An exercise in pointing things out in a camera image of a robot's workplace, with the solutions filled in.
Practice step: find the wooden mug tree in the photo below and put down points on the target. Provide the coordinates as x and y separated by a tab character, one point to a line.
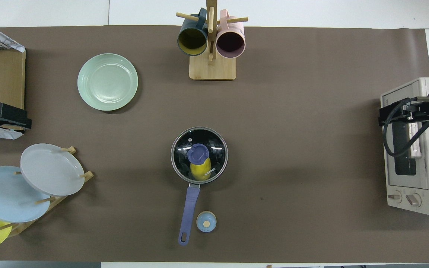
212	69

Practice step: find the wooden plate rack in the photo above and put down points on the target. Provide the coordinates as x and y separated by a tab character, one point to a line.
56	199

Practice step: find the glass lid with purple knob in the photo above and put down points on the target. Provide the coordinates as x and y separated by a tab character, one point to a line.
184	149

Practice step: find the grey plate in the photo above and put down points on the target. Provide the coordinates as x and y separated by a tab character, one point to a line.
52	169

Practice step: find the light blue plate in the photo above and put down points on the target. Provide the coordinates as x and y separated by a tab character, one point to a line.
6	195

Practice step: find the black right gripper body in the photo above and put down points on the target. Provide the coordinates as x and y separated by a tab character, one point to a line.
428	111

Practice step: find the dark teal mug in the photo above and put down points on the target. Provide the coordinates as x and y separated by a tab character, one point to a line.
192	39

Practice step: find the pink mug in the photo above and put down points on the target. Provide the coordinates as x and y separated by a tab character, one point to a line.
230	42

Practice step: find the mint green plate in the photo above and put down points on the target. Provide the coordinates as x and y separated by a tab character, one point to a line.
107	82

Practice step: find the brown table mat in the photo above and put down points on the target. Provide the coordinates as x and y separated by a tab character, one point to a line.
292	156

